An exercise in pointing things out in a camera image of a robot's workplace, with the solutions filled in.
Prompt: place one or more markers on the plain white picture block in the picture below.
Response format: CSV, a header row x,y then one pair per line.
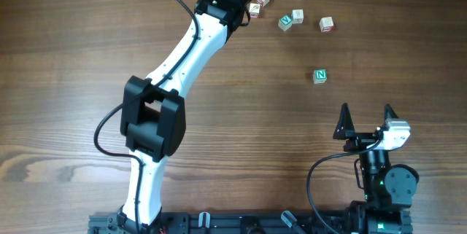
x,y
297,16

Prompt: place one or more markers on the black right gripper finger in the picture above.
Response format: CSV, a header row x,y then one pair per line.
x,y
389,112
344,128

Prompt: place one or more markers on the green N letter block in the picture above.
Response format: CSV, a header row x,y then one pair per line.
x,y
319,76

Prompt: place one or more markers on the white red picture block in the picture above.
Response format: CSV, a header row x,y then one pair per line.
x,y
326,24

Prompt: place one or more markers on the green V letter block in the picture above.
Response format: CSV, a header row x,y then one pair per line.
x,y
285,22

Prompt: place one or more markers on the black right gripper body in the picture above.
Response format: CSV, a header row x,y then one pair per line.
x,y
363,139

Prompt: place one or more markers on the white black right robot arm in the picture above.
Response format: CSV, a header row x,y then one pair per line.
x,y
388,188

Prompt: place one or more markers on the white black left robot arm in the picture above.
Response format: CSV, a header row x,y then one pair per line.
x,y
153,109

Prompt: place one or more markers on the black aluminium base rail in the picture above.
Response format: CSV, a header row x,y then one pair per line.
x,y
255,223

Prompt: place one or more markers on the white red striped block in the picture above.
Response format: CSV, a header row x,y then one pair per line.
x,y
262,3

